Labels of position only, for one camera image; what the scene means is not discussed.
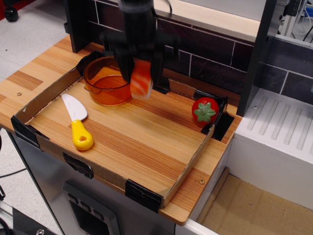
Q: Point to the grey toy oven front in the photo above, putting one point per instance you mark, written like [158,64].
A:
[82,205]

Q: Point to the dark grey cabinet post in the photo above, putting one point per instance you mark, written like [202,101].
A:
[253,76]

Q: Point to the cardboard fence with black tape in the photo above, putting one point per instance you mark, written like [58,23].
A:
[151,150]

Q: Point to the yellow handled toy knife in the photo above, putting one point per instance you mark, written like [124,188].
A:
[82,138]

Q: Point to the red toy tomato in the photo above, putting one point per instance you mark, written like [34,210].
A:
[205,110]

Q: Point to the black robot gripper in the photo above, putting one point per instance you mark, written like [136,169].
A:
[140,38]

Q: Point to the orange transparent plastic pot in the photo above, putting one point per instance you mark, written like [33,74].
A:
[105,83]

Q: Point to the salmon sushi toy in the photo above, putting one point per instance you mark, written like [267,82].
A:
[141,82]

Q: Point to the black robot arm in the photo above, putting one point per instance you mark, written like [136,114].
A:
[131,5]

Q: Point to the white toy sink unit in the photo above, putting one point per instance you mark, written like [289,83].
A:
[272,147]

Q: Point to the black caster wheel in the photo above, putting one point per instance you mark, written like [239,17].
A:
[11,14]

